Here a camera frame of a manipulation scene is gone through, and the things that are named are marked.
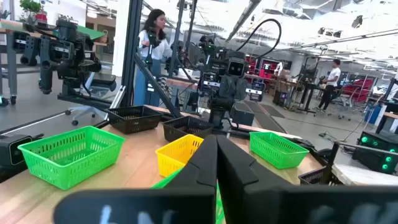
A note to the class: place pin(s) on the white shelf with black posts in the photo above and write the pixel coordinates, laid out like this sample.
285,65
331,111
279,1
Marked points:
363,175

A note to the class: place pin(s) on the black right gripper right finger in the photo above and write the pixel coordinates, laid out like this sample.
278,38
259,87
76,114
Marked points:
248,199

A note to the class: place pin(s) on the black table-level camera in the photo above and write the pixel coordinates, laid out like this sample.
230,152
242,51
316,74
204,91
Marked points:
12,152

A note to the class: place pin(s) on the dark floor mat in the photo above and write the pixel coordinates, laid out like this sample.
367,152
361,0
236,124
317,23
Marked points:
267,110

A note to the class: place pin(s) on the black aluminium rig frame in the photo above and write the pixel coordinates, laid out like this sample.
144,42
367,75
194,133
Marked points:
132,46

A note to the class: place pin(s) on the red cart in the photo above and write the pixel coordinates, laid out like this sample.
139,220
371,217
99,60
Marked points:
357,90

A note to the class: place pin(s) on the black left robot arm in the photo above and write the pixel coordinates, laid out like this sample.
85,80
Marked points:
216,118

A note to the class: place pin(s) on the black computer with green lights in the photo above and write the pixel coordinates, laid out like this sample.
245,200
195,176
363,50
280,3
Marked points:
377,141
373,160

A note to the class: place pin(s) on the black box on floor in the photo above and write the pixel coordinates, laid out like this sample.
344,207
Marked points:
242,115

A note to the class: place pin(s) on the green top workbench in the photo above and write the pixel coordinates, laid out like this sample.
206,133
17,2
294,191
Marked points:
90,32

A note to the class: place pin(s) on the green plastic basket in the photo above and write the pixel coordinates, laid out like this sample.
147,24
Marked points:
273,155
62,174
166,183

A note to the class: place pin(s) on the black background robot arm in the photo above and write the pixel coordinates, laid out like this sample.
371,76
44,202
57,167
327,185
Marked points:
66,56

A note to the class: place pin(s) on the green potted plant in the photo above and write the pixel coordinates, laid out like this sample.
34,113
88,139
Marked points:
29,6

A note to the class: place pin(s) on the black plastic basket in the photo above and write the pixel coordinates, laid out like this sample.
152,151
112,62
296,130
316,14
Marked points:
133,124
177,130
312,178

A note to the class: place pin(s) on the yellow plastic basket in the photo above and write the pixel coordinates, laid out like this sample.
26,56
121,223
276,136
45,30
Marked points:
174,155

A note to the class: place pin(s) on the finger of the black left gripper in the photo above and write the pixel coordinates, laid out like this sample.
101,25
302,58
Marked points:
240,88
226,88

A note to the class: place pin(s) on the person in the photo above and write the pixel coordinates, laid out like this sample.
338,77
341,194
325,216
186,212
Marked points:
155,46
332,77

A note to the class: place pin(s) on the black office chair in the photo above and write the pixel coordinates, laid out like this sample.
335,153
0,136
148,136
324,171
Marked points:
102,82

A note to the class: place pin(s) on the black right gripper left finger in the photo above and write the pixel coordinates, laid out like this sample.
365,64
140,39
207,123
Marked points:
186,202

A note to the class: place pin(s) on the blue bin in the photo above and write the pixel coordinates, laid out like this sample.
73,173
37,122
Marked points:
372,114

